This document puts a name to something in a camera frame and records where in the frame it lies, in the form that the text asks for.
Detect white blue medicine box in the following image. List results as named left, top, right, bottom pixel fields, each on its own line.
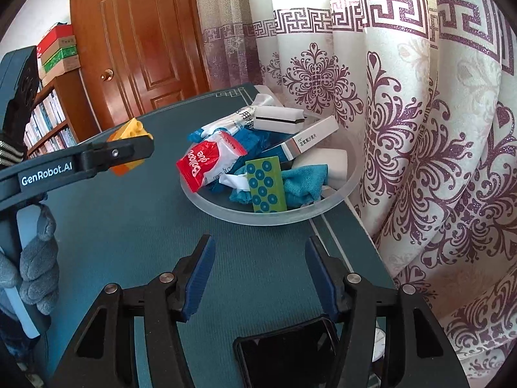
left=258, top=116, right=339, bottom=163

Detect white black sponge eraser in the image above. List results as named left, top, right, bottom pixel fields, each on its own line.
left=252, top=106, right=305, bottom=134

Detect grey gloved left hand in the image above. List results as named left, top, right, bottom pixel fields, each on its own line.
left=1, top=203, right=59, bottom=315

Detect cotton swab bag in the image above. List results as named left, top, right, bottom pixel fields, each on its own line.
left=187, top=93, right=280, bottom=143

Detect green dotted block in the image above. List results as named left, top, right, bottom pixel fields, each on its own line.
left=245, top=157, right=288, bottom=213

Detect wooden bookshelf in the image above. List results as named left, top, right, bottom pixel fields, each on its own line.
left=24, top=70, right=100, bottom=158

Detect white rectangular sponge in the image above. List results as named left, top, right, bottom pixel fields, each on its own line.
left=292, top=147, right=348, bottom=180

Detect dark blue snack packet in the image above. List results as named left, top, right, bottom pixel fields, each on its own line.
left=229, top=128, right=291, bottom=174

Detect patterned curtain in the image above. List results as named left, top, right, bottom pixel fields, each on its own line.
left=197, top=0, right=516, bottom=387

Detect stacked boxes on shelf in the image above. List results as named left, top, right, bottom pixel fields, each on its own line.
left=37, top=23, right=80, bottom=86

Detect blue woven cloth pouch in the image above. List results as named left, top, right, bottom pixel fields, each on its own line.
left=218, top=165, right=328, bottom=209

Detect brass door knob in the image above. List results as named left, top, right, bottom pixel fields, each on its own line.
left=101, top=68, right=115, bottom=81

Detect red balloon glue packet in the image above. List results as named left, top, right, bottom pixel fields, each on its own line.
left=176, top=131, right=247, bottom=193

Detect orange yellow toy brick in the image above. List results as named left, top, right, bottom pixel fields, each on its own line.
left=106, top=117, right=154, bottom=177

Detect clear plastic bowl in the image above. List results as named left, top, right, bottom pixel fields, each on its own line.
left=176, top=103, right=363, bottom=226

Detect wooden door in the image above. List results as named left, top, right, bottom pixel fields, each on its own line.
left=70, top=0, right=210, bottom=130

